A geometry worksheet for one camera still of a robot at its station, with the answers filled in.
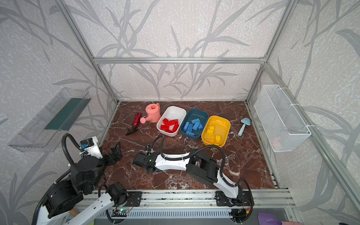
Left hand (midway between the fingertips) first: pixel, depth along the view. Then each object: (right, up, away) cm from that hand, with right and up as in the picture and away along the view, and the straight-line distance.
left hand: (116, 141), depth 64 cm
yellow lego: (+50, +3, +37) cm, 62 cm away
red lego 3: (+15, +3, +38) cm, 41 cm away
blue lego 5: (+31, +3, +37) cm, 49 cm away
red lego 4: (+19, 0, +35) cm, 40 cm away
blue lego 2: (+42, +3, +37) cm, 56 cm away
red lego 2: (+24, +3, +36) cm, 44 cm away
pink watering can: (+9, +13, +35) cm, 39 cm away
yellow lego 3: (+54, -4, +31) cm, 62 cm away
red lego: (+18, +6, +37) cm, 42 cm away
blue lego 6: (+35, -1, +34) cm, 49 cm away
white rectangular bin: (+19, +8, +41) cm, 46 cm away
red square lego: (+16, +7, +38) cm, 42 cm away
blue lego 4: (+34, +2, +38) cm, 51 cm away
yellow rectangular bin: (+53, 0, +36) cm, 64 cm away
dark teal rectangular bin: (+36, +12, +44) cm, 58 cm away
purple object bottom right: (+72, -38, +3) cm, 82 cm away
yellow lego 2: (+49, 0, +34) cm, 59 cm away
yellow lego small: (+52, -7, +29) cm, 60 cm away
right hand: (+11, -17, +22) cm, 30 cm away
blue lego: (+38, +7, +42) cm, 57 cm away
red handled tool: (-6, +8, +40) cm, 41 cm away
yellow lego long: (+48, -6, +30) cm, 56 cm away
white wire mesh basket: (+76, +6, -3) cm, 77 cm away
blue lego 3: (+39, +6, +38) cm, 54 cm away
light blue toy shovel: (+76, +7, +41) cm, 87 cm away
